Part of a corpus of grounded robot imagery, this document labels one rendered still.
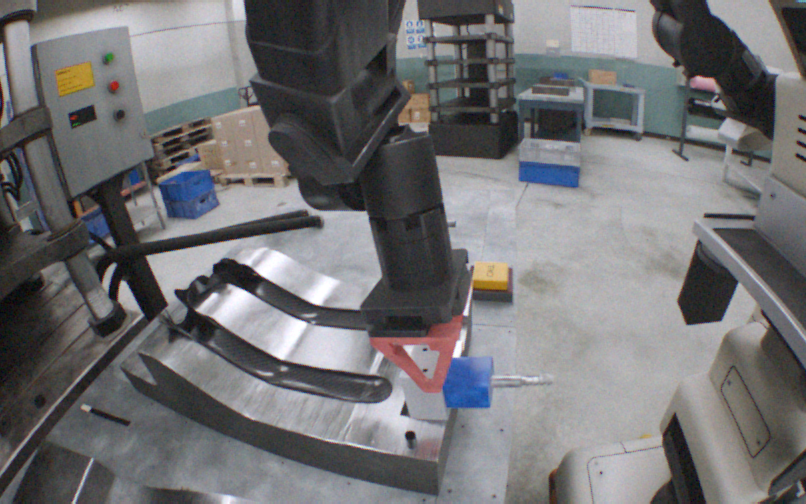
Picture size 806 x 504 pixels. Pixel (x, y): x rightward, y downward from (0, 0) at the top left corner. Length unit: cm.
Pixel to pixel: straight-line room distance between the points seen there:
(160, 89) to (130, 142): 648
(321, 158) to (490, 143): 412
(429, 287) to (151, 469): 45
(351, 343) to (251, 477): 21
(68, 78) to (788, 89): 124
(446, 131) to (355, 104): 423
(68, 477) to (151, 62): 733
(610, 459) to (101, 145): 155
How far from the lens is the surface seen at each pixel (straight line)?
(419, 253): 24
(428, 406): 33
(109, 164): 103
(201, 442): 53
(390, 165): 23
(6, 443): 90
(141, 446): 59
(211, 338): 47
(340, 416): 37
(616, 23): 676
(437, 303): 23
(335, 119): 19
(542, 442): 139
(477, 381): 31
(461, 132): 437
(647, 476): 110
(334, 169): 21
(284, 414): 39
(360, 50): 19
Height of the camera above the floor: 118
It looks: 30 degrees down
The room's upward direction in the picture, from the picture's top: 6 degrees counter-clockwise
